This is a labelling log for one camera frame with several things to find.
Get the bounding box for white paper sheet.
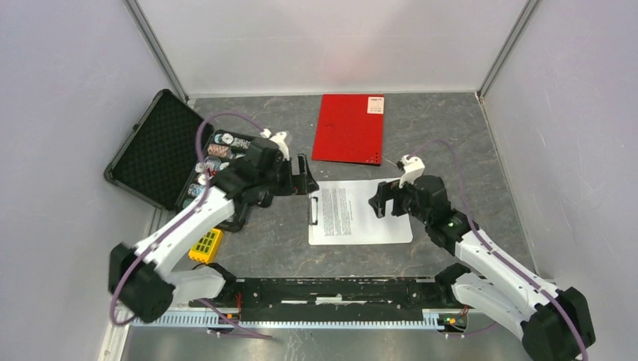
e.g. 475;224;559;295
320;178;414;239

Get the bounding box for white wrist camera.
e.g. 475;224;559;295
397;155;425;189
260;128;292;161

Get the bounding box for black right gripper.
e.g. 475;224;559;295
368;179;430;226

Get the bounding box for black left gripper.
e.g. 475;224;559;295
257;153;318;196

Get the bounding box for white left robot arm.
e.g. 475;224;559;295
108;132;318;326

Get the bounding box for white clipboard metal clip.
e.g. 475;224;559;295
307;178;414;247

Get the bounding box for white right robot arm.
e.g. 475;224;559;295
369;175;596;360

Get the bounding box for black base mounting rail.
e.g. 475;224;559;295
209;277;469;322

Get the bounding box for yellow box with green cells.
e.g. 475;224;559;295
188;228;223;264

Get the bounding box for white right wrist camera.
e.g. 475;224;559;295
397;155;425;189

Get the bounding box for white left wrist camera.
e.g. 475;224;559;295
260;128;292;161

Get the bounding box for black poker chip case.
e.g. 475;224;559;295
104;89;254;213

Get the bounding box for red folder black inside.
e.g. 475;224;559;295
311;94;385;166

